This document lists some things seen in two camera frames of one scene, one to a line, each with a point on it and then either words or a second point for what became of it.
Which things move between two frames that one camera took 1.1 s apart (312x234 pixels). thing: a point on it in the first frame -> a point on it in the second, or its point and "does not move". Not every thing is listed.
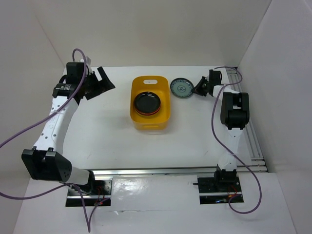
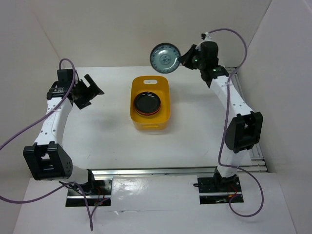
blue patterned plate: x=182 y=87 -> x=165 y=58
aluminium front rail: x=174 y=172 does not move
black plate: x=147 y=102 does not move
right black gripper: x=198 y=89 -> x=185 y=59
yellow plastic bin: x=159 y=85 does not move
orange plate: x=147 y=113 does not move
